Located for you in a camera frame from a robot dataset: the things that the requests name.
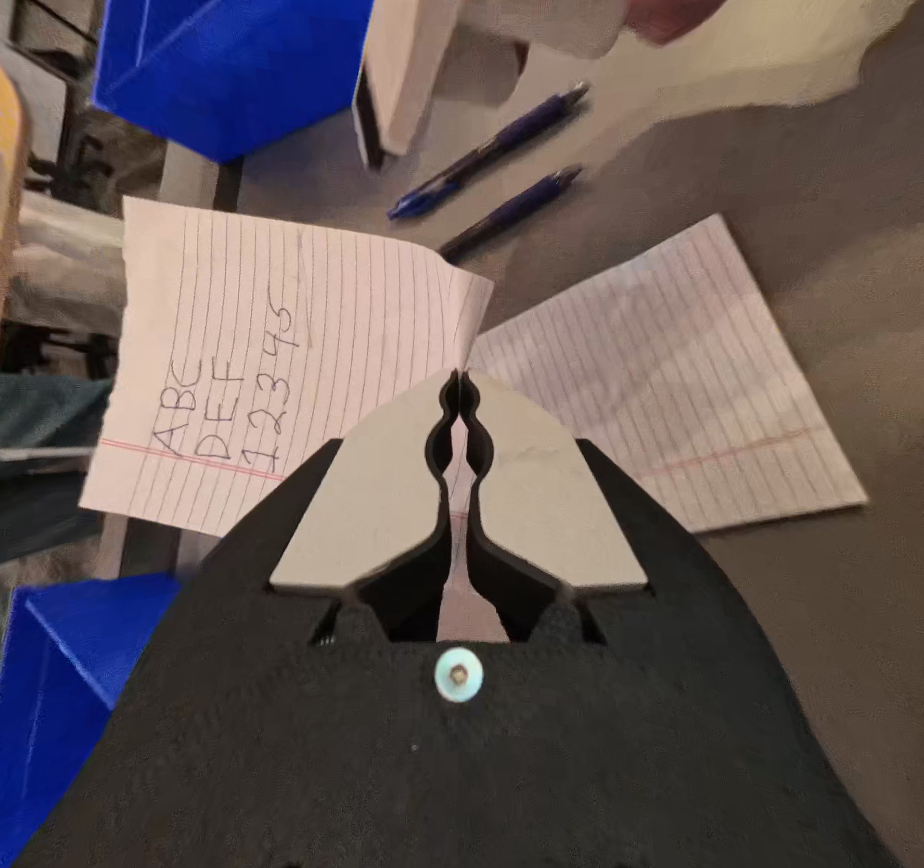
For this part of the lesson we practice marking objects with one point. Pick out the blue plastic bin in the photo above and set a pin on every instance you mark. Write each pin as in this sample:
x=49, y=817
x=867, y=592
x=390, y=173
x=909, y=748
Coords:
x=58, y=702
x=238, y=52

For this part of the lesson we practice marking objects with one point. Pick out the blue retractable pen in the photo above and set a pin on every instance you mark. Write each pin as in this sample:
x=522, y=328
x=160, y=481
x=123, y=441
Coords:
x=498, y=143
x=512, y=208

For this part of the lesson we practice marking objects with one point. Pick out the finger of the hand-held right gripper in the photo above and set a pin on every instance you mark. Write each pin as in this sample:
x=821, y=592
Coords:
x=411, y=31

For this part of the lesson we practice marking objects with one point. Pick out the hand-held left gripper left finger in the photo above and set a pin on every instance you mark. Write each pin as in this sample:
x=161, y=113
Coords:
x=361, y=521

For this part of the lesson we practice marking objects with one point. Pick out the grey desk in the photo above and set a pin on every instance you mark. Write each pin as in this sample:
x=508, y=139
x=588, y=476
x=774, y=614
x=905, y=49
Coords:
x=830, y=197

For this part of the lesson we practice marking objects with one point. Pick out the lined paper sheet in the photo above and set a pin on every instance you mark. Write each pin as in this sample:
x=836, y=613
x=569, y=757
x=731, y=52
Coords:
x=325, y=319

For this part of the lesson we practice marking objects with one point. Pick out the white lined legal pad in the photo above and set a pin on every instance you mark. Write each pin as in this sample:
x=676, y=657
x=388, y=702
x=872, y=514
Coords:
x=686, y=391

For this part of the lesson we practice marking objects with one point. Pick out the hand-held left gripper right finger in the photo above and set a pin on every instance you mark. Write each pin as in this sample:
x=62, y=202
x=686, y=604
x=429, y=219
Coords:
x=556, y=521

